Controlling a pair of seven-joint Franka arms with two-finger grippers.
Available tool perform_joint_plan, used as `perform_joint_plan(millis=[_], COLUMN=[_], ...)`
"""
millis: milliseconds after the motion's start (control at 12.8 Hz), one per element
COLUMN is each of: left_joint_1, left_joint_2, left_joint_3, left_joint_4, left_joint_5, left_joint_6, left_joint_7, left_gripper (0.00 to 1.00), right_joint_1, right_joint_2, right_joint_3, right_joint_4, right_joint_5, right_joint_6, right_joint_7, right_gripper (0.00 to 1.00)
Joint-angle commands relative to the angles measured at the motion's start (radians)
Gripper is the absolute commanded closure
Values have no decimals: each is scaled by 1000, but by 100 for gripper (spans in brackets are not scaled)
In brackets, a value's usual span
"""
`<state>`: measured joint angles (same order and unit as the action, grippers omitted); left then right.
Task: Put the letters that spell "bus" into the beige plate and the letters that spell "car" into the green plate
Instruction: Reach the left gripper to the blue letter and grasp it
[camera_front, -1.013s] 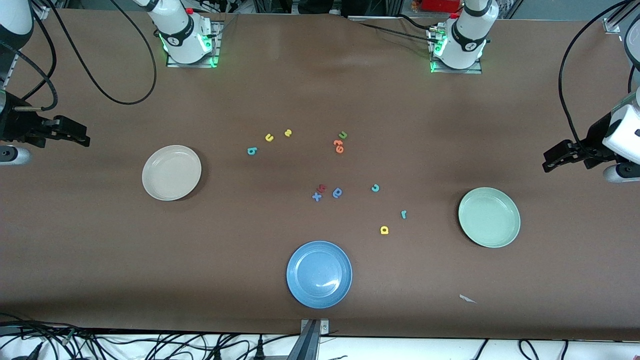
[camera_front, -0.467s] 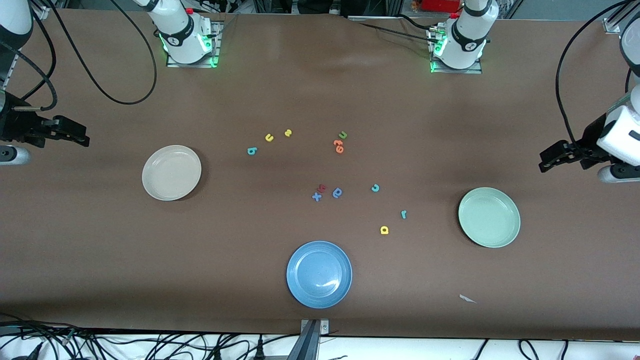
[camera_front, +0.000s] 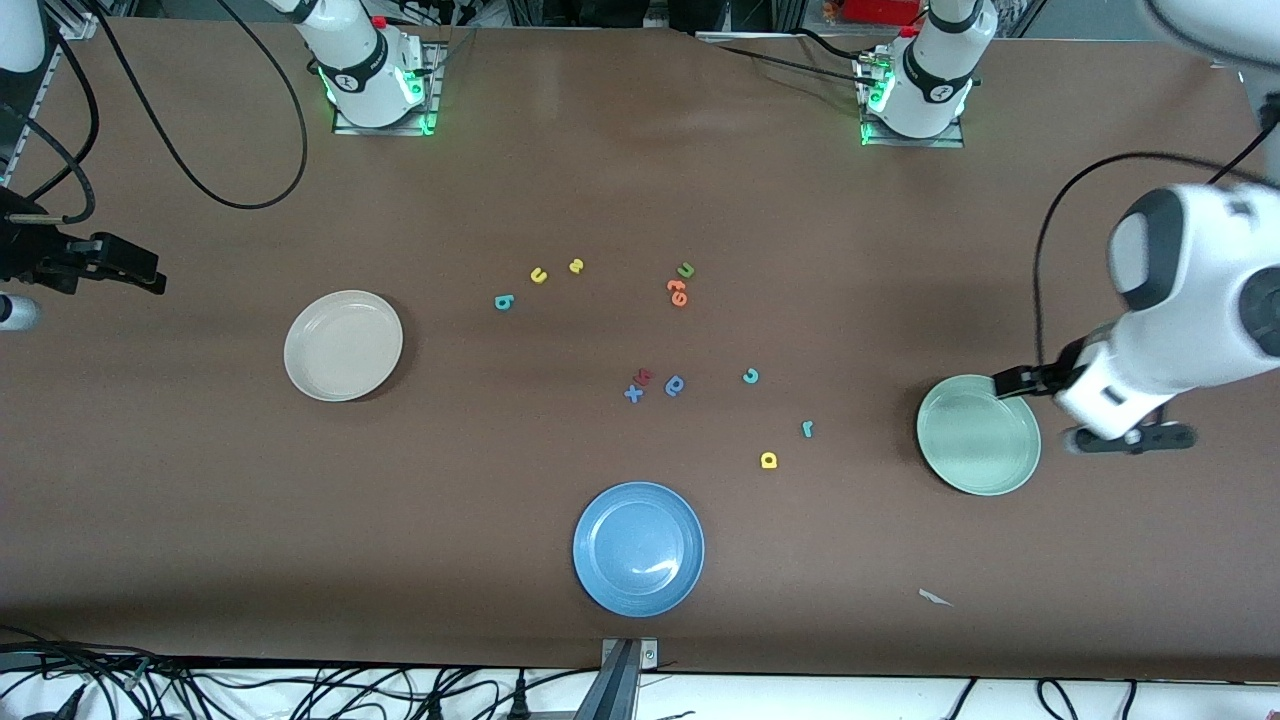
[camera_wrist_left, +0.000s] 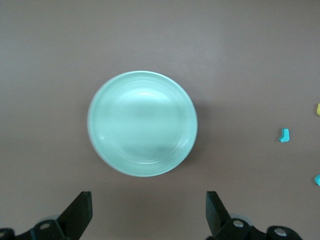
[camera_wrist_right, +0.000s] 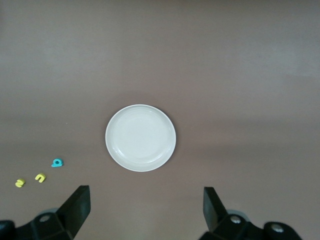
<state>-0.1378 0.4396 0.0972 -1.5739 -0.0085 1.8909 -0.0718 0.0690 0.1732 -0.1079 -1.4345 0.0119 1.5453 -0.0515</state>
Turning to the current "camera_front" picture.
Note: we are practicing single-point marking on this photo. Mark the black power plug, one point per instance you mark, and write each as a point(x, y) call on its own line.
point(434, 712)
point(519, 705)

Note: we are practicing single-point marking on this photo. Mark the orange letter e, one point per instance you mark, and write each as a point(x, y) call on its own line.
point(678, 292)

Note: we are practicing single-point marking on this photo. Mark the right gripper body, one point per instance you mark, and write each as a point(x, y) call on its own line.
point(22, 250)

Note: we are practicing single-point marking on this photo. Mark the beige brown plate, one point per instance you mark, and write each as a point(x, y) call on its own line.
point(343, 346)

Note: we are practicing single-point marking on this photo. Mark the blue plate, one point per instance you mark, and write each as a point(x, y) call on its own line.
point(638, 549)

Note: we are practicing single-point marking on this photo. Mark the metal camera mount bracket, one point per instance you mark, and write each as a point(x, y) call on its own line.
point(625, 680)

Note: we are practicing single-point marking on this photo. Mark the white paper scrap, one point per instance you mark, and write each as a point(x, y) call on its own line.
point(935, 597)

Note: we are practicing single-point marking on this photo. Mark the blue letter a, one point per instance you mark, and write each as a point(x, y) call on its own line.
point(675, 385)

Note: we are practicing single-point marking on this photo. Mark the red box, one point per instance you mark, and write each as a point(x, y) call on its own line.
point(880, 10)

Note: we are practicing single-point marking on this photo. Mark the brown table cover sheet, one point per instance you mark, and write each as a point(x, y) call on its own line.
point(200, 500)

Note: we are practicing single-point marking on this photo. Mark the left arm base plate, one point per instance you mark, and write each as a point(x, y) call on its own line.
point(940, 142)

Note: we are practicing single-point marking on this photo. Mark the aluminium frame corner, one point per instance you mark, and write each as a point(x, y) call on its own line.
point(1228, 65)

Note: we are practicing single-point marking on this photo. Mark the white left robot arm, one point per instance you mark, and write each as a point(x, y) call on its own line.
point(1200, 280)

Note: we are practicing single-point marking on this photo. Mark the green plate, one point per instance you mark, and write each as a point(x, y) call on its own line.
point(978, 440)

